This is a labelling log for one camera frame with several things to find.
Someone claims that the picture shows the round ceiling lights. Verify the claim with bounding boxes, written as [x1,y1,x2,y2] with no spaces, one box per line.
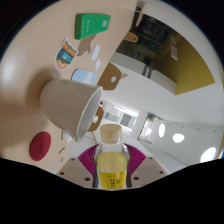
[143,119,218,164]

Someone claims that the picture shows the brown animal sticker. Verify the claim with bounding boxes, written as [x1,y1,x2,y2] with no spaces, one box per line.
[77,34,97,56]

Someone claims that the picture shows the colourful badge sticker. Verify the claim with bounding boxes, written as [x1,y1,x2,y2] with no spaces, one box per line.
[54,38,79,71]

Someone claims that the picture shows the beige cup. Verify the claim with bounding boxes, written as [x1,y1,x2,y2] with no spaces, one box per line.
[39,78,104,143]

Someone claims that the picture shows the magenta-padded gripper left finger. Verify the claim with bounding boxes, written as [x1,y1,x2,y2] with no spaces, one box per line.
[56,143,101,188]

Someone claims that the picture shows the white hanging sign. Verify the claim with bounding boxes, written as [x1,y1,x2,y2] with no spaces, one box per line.
[169,34,179,62]

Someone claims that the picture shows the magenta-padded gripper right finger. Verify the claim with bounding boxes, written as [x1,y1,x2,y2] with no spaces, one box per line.
[123,143,169,188]

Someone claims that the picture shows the flat round red coaster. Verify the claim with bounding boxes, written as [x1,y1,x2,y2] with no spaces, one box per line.
[28,131,53,162]

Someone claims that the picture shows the light blue printed sheet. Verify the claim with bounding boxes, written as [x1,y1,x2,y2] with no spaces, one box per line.
[70,68,99,86]

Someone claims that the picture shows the dark display shelf unit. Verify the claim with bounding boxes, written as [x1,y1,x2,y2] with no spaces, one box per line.
[133,14,174,64]

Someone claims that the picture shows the green potted plant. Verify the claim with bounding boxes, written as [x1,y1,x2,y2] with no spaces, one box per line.
[144,112,158,123]

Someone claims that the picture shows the green box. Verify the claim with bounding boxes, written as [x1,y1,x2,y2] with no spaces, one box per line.
[73,13,112,41]

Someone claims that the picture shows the yellow drink bottle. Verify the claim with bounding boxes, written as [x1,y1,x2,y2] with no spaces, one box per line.
[93,123,130,191]

